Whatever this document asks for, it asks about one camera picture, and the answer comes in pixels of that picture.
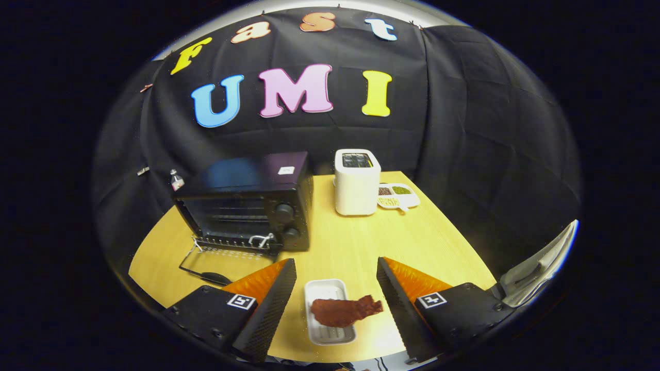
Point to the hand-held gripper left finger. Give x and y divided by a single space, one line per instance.
268 314

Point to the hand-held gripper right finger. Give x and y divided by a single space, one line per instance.
403 314

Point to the reddish brown meat slice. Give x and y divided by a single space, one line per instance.
340 312

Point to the black toaster oven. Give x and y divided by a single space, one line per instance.
247 175

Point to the white pop-up toaster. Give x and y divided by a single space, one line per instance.
356 190

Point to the white ribbed tray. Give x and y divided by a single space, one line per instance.
322 288

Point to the white divided dish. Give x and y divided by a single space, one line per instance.
407 198

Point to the clear plastic bottle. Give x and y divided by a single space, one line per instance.
177 180

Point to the small metal clip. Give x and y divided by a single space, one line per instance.
143 171

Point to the black backdrop cloth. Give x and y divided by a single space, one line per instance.
464 129

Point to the small pink clip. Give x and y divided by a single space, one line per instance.
146 88

